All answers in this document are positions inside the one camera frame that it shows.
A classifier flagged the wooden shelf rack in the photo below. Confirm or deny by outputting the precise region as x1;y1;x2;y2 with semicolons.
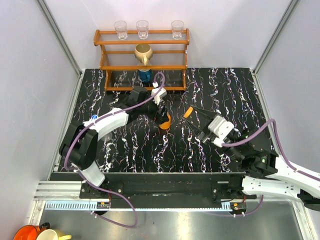
93;28;190;91

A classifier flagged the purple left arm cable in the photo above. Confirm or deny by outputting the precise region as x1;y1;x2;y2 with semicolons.
63;71;166;173

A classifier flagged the clear plastic bottle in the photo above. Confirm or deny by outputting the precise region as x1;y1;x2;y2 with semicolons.
90;117;112;141

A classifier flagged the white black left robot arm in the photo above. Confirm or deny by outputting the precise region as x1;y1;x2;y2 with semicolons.
59;86;170;198

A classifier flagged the white blue bottle cap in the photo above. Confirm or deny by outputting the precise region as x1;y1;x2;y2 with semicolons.
90;114;98;120

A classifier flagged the yellow mug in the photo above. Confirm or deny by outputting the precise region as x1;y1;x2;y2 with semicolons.
36;229;72;240

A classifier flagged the drinking glass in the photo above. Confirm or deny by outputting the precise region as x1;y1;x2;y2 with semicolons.
136;20;149;40
114;20;128;40
171;20;184;40

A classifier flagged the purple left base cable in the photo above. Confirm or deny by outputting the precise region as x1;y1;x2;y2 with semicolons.
82;182;139;228

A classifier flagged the orange juice bottle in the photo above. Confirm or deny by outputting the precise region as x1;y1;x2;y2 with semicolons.
159;113;172;130

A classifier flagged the left drinking glass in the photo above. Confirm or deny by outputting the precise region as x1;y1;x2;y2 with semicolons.
114;20;128;40

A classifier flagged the blue mug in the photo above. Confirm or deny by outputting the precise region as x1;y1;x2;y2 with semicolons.
138;69;153;83

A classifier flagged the middle drinking glass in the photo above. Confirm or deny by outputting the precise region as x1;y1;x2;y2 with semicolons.
136;20;149;40

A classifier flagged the beige mug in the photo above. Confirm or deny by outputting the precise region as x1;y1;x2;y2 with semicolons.
134;43;153;66

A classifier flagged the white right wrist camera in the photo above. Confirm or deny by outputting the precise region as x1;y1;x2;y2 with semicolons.
207;115;235;148

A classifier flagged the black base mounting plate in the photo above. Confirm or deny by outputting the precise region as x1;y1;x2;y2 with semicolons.
48;171;271;210

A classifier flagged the orange mug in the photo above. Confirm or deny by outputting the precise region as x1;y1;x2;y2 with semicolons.
13;222;50;240

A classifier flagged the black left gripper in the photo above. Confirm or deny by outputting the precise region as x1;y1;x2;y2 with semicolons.
138;92;169;125

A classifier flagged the orange bottle cap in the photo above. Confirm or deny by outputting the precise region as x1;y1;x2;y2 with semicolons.
183;106;194;119

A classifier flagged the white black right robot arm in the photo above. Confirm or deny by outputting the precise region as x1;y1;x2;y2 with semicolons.
182;106;320;211

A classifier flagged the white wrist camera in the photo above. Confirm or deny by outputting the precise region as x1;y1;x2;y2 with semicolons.
151;82;167;106
207;115;235;148

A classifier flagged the aluminium slotted rail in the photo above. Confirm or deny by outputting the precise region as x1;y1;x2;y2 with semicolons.
34;181;247;213

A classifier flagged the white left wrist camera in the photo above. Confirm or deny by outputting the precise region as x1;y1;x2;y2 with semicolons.
151;82;167;106

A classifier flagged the right drinking glass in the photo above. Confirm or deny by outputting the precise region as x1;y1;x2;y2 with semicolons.
171;20;184;40

